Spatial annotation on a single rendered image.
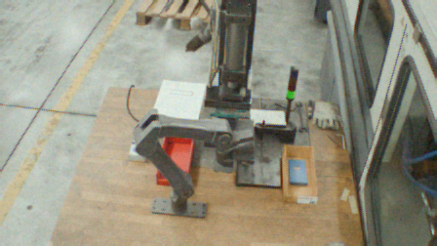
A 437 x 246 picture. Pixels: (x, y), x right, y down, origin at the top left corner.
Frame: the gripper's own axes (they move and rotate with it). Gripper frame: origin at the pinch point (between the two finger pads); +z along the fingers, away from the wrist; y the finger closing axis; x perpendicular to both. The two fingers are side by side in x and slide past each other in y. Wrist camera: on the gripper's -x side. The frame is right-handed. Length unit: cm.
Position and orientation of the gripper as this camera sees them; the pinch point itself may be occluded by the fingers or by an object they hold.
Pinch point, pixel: (223, 167)
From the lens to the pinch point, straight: 180.7
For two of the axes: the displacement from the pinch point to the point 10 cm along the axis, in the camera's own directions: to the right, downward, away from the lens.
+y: 1.1, -9.0, 4.3
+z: -0.1, 4.3, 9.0
